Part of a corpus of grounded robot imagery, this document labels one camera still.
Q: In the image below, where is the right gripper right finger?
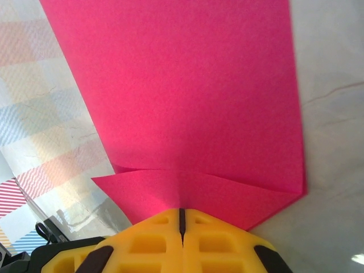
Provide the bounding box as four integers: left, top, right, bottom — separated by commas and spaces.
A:
183, 209, 288, 273

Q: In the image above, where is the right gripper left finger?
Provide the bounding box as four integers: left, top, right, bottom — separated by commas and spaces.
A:
42, 209, 184, 273

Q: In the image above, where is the pink paper sheet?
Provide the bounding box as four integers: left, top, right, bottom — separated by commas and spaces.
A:
38, 0, 308, 231

